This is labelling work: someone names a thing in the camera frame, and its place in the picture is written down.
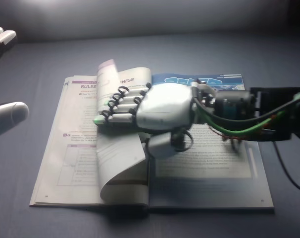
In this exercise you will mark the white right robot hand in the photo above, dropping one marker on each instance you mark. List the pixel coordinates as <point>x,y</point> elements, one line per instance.
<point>164,109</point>

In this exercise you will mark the printed textbook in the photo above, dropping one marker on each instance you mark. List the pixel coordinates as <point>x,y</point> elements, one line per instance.
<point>202,161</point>

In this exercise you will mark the grey table cloth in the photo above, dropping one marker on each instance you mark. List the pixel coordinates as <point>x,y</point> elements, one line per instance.
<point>23,74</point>

